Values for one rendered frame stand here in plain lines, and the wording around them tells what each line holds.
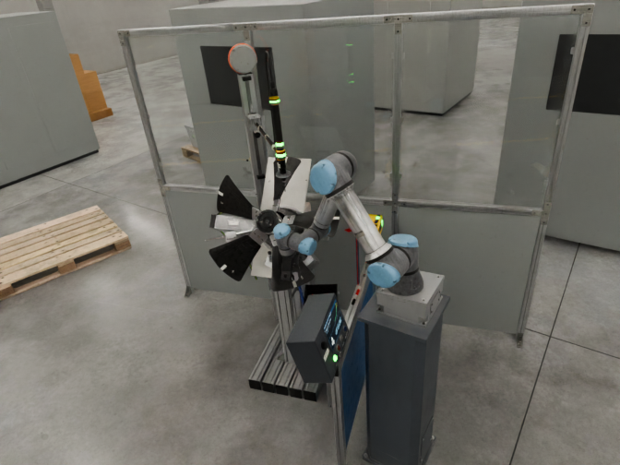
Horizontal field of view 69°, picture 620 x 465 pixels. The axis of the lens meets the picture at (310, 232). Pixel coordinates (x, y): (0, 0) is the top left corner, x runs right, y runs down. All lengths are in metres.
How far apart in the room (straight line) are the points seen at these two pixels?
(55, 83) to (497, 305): 6.53
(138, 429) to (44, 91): 5.54
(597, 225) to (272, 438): 3.12
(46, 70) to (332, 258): 5.52
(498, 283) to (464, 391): 0.71
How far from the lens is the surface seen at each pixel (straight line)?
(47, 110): 7.65
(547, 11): 2.58
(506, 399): 3.07
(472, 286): 3.16
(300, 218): 2.26
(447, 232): 2.94
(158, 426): 3.07
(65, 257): 4.77
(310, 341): 1.50
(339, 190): 1.64
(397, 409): 2.27
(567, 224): 4.48
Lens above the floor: 2.29
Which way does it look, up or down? 30 degrees down
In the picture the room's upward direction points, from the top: 5 degrees counter-clockwise
